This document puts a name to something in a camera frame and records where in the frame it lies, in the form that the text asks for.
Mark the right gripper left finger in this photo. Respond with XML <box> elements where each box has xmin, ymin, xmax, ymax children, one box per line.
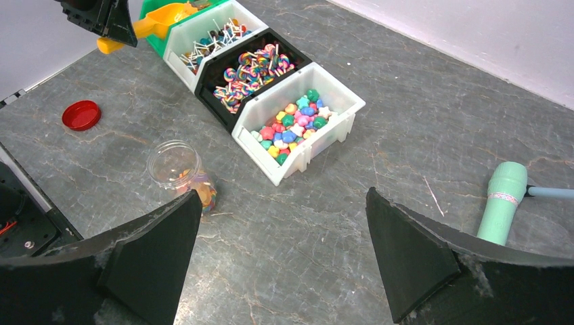
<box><xmin>1</xmin><ymin>190</ymin><xmax>202</xmax><ymax>324</ymax></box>

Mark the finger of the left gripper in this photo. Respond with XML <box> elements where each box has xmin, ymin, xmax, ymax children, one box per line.
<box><xmin>56</xmin><ymin>0</ymin><xmax>138</xmax><ymax>47</ymax></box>

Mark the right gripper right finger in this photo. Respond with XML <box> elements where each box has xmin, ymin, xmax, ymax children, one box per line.
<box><xmin>366</xmin><ymin>188</ymin><xmax>573</xmax><ymax>324</ymax></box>

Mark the orange plastic scoop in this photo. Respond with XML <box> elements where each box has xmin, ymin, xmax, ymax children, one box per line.
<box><xmin>97</xmin><ymin>3</ymin><xmax>196</xmax><ymax>54</ymax></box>

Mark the clear plastic jar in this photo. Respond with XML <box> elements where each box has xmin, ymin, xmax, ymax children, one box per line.
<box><xmin>146</xmin><ymin>139</ymin><xmax>217</xmax><ymax>213</ymax></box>

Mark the green candy bin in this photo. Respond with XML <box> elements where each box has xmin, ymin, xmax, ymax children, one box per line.
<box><xmin>139</xmin><ymin>0</ymin><xmax>224</xmax><ymax>58</ymax></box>

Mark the white lollipop bin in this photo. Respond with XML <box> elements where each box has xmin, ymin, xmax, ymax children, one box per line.
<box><xmin>163</xmin><ymin>1</ymin><xmax>268</xmax><ymax>92</ymax></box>

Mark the red jar lid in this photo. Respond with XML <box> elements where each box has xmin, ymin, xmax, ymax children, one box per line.
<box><xmin>62</xmin><ymin>100</ymin><xmax>102</xmax><ymax>131</ymax></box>

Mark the black swirl lollipop bin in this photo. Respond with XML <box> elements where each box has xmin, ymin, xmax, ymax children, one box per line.
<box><xmin>194</xmin><ymin>28</ymin><xmax>313</xmax><ymax>133</ymax></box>

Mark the blue music stand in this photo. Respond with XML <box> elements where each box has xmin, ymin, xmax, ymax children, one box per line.
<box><xmin>525</xmin><ymin>185</ymin><xmax>574</xmax><ymax>200</ymax></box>

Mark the white star candy bin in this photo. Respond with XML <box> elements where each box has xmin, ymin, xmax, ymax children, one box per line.
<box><xmin>231</xmin><ymin>63</ymin><xmax>366</xmax><ymax>186</ymax></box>

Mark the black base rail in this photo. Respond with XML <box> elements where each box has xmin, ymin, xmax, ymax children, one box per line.
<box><xmin>1</xmin><ymin>146</ymin><xmax>83</xmax><ymax>259</ymax></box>

